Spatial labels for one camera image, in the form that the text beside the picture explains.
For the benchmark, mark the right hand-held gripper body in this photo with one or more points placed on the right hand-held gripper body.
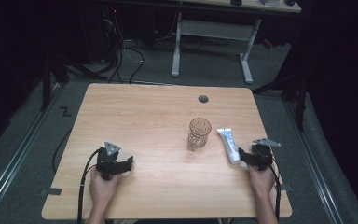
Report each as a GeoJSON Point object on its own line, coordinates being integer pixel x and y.
{"type": "Point", "coordinates": [262, 154]}

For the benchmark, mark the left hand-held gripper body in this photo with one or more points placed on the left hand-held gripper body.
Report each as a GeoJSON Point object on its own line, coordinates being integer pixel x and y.
{"type": "Point", "coordinates": [107, 160]}

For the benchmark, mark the white toothpaste tube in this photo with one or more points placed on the white toothpaste tube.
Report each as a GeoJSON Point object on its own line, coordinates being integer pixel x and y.
{"type": "Point", "coordinates": [230, 144]}

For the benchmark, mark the clear glass cup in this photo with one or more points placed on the clear glass cup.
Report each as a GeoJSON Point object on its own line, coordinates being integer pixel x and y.
{"type": "Point", "coordinates": [199, 134]}

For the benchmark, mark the person's right hand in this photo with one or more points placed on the person's right hand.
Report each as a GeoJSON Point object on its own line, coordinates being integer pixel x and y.
{"type": "Point", "coordinates": [262, 180]}

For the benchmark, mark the person's left hand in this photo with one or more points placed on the person's left hand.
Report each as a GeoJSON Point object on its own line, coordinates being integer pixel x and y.
{"type": "Point", "coordinates": [102, 186]}

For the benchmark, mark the grey tape strip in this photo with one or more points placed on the grey tape strip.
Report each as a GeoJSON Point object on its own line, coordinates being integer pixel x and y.
{"type": "Point", "coordinates": [51, 191]}
{"type": "Point", "coordinates": [285, 187]}

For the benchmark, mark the black metal stand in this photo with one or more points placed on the black metal stand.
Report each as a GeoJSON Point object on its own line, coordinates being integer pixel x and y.
{"type": "Point", "coordinates": [300, 102]}
{"type": "Point", "coordinates": [46, 84]}

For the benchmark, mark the black zigzag floor tape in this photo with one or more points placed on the black zigzag floor tape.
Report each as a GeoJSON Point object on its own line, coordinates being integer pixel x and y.
{"type": "Point", "coordinates": [65, 111]}

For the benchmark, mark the grey table grommet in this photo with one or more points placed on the grey table grommet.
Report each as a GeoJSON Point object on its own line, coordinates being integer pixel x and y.
{"type": "Point", "coordinates": [203, 99]}

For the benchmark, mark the small red object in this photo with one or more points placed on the small red object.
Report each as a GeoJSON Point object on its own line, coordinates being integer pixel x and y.
{"type": "Point", "coordinates": [268, 44]}

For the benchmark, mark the white-framed background desk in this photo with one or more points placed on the white-framed background desk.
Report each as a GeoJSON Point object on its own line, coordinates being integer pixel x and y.
{"type": "Point", "coordinates": [213, 30]}

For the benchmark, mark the dark computer case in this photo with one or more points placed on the dark computer case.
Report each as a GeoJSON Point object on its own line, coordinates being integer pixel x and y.
{"type": "Point", "coordinates": [98, 31]}

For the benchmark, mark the metal floor rail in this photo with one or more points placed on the metal floor rail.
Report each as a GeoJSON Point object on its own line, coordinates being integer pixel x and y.
{"type": "Point", "coordinates": [15, 157]}
{"type": "Point", "coordinates": [315, 168]}

